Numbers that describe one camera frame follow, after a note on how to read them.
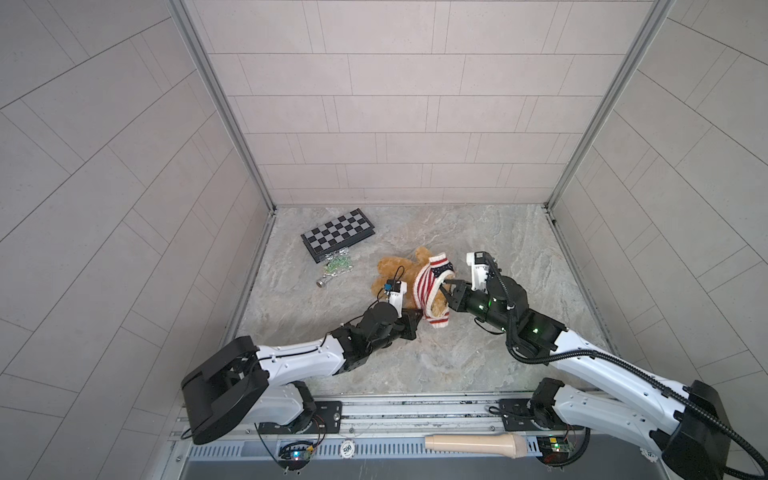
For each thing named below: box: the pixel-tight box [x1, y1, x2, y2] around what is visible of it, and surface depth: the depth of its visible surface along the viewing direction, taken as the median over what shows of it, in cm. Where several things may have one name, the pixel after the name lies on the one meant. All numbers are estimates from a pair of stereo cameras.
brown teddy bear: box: [371, 247, 457, 316], surface depth 74 cm
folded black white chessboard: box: [300, 208, 376, 264], surface depth 107 cm
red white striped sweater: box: [414, 253, 456, 328], surface depth 73 cm
